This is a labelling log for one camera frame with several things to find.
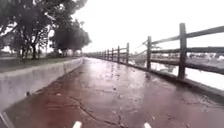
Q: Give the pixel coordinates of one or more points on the red paved path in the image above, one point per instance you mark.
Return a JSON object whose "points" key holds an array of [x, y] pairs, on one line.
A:
{"points": [[113, 90]]}

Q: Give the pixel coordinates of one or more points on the robot's own part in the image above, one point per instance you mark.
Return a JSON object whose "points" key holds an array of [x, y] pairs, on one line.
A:
{"points": [[147, 125], [77, 125]]}

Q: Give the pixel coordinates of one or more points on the row of trees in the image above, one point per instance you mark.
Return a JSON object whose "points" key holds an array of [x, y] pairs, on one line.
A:
{"points": [[40, 23]]}

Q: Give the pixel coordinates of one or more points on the grass strip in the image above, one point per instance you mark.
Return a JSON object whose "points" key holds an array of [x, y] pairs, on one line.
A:
{"points": [[26, 62]]}

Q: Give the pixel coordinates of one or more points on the grey concrete kerb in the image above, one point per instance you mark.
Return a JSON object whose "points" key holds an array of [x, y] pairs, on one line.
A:
{"points": [[196, 87]]}

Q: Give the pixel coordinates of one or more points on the water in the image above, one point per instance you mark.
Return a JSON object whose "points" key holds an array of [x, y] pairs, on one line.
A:
{"points": [[206, 78]]}

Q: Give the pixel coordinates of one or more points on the wooden rail fence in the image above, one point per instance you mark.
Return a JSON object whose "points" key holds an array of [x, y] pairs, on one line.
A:
{"points": [[182, 50]]}

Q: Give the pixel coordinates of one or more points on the low concrete wall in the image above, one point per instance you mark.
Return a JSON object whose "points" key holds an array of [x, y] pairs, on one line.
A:
{"points": [[30, 80]]}

